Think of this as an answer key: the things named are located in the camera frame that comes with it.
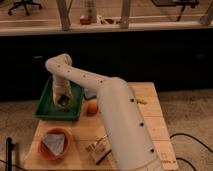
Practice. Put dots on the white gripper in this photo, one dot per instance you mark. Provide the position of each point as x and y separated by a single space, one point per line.
61 87

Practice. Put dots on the dark metal cup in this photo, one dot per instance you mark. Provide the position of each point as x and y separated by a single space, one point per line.
64 101

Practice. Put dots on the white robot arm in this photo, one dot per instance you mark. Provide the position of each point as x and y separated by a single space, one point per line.
130 141

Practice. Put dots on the green plastic tray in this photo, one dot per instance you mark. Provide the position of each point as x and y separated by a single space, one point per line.
47 110

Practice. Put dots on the grey sponge block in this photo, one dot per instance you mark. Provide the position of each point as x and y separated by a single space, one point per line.
89 94

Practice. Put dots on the orange ball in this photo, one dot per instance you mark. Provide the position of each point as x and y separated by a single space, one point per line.
92 108

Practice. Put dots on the grey folded cloth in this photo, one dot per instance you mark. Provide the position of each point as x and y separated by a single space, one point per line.
54 142

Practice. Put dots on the orange bowl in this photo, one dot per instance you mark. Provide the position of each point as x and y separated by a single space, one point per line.
46 154

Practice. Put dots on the red bowl on shelf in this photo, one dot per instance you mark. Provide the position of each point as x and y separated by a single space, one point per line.
84 20

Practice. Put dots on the tan and black box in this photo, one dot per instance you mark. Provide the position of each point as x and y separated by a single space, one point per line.
101 151

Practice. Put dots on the black office chair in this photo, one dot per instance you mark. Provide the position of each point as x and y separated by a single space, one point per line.
24 3

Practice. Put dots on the black stand post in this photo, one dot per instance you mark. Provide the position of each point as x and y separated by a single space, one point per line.
9 149

